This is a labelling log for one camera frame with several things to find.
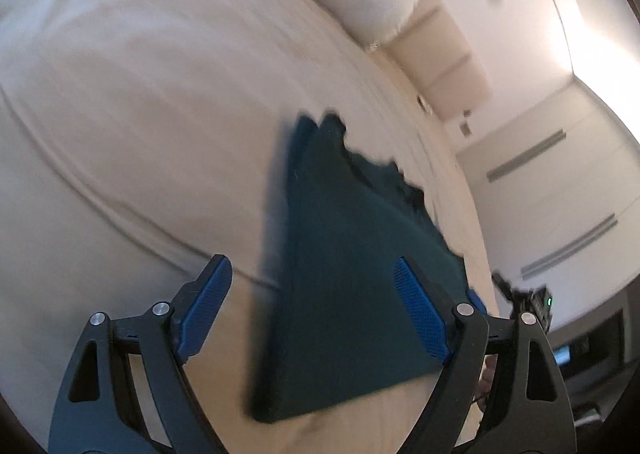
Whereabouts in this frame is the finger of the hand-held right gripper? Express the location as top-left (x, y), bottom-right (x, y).
top-left (467, 289), bottom-right (488, 319)

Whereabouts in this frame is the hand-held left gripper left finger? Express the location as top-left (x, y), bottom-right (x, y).
top-left (47, 254), bottom-right (233, 454)

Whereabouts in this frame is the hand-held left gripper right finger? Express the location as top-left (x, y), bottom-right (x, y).
top-left (394, 256), bottom-right (578, 454)

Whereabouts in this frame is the dark green sweater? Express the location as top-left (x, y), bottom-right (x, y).
top-left (247, 109), bottom-right (481, 425)

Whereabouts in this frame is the white wardrobe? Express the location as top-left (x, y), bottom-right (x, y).
top-left (455, 74), bottom-right (640, 305)

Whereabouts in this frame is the bed with beige cover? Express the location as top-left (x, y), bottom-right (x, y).
top-left (0, 0), bottom-right (493, 454)

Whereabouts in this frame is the beige padded headboard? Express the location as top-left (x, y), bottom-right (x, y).
top-left (375, 0), bottom-right (493, 117)

